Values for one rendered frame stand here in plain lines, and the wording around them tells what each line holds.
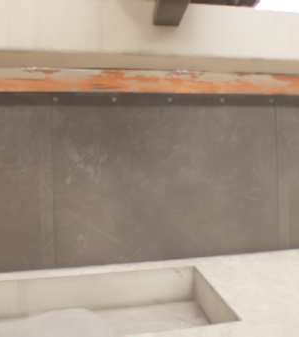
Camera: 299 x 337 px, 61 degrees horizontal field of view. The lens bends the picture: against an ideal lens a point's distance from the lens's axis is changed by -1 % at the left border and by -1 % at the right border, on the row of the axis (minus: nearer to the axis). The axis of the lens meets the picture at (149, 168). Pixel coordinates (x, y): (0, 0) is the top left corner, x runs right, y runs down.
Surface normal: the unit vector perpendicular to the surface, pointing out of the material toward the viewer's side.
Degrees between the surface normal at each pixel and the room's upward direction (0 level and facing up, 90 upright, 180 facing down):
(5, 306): 90
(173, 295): 90
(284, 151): 90
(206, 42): 90
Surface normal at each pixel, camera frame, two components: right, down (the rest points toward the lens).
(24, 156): 0.14, -0.01
